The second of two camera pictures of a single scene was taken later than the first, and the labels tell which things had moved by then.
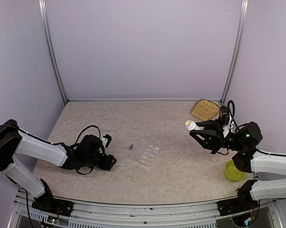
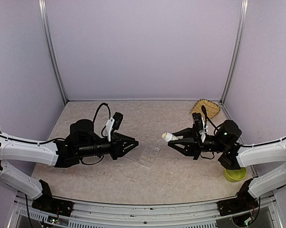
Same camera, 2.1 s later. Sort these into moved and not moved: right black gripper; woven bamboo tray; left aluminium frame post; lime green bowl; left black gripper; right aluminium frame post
Moved: left black gripper; right black gripper
Not moved: woven bamboo tray; right aluminium frame post; left aluminium frame post; lime green bowl
